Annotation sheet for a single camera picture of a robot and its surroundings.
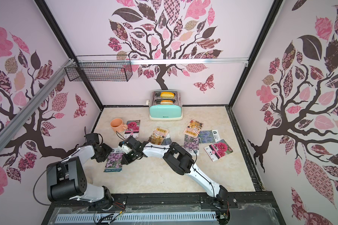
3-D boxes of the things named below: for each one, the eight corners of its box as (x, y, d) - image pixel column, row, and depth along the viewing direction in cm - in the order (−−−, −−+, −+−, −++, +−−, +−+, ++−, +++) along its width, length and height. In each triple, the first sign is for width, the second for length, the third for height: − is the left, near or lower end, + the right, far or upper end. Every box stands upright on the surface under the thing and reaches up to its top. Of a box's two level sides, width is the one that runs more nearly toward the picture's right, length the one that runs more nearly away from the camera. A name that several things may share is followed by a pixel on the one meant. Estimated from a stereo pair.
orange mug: (113, 133, 105) (108, 126, 98) (115, 125, 110) (111, 118, 103) (128, 133, 105) (125, 126, 98) (130, 125, 110) (127, 118, 103)
